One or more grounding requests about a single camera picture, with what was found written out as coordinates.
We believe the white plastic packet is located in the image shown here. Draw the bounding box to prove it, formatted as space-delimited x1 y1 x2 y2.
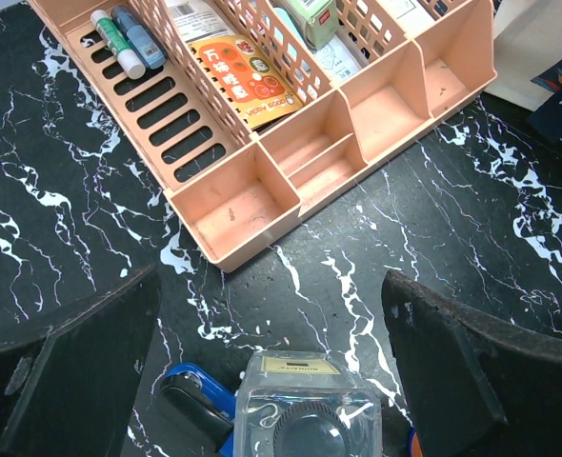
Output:
314 35 363 82

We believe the blue black stapler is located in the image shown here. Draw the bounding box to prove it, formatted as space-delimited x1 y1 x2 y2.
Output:
157 363 236 456

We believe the green white glue stick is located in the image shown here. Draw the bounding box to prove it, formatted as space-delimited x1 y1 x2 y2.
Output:
90 10 146 80

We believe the green cardboard box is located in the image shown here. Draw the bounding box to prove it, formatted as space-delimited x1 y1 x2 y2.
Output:
277 0 339 50

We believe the orange bottle blue cap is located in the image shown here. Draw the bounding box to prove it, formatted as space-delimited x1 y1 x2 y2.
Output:
408 428 423 457

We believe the white label packet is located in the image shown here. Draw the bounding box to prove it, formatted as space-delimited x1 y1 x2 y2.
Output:
166 0 234 44

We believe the peach plastic desk organizer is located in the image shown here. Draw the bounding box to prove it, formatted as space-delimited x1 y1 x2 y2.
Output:
32 1 496 272

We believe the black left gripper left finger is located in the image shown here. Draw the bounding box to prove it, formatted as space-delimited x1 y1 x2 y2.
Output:
0 266 161 456

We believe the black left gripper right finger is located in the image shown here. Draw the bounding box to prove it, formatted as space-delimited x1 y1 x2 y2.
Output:
381 270 562 456

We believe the tall clear square bottle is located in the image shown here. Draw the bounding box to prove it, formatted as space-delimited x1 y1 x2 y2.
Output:
232 350 382 457

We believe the orange spiral notebook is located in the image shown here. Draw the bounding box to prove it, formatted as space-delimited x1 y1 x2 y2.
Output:
191 34 303 129

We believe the blue glue stick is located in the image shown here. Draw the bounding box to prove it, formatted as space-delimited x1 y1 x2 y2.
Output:
111 5 167 70

